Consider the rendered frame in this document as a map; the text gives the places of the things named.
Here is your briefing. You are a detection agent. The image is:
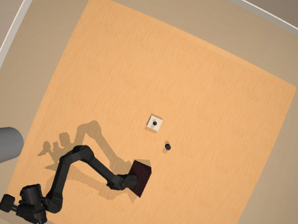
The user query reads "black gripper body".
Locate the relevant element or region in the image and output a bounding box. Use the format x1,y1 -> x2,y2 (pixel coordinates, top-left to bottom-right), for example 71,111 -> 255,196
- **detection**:
0,194 -> 38,224

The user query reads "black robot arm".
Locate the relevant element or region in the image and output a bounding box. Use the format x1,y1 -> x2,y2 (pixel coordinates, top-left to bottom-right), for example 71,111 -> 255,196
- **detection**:
18,145 -> 139,224

